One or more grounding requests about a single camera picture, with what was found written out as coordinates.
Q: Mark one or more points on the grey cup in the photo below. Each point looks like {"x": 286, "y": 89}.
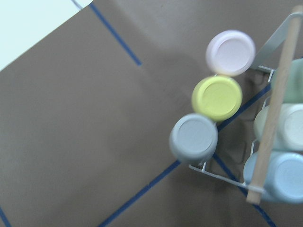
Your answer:
{"x": 193, "y": 139}

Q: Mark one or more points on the yellow cup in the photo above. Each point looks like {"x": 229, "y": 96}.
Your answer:
{"x": 217, "y": 97}

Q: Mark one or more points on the pink cup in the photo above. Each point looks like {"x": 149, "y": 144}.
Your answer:
{"x": 230, "y": 53}

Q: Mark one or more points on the cream white cup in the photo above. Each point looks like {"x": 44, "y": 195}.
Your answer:
{"x": 289, "y": 131}

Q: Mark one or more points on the mint green cup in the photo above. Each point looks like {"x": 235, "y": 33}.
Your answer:
{"x": 294, "y": 87}

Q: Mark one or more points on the light blue cup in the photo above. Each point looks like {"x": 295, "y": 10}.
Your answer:
{"x": 284, "y": 180}

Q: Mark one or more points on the white wire cup rack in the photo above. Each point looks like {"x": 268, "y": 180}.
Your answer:
{"x": 255, "y": 169}

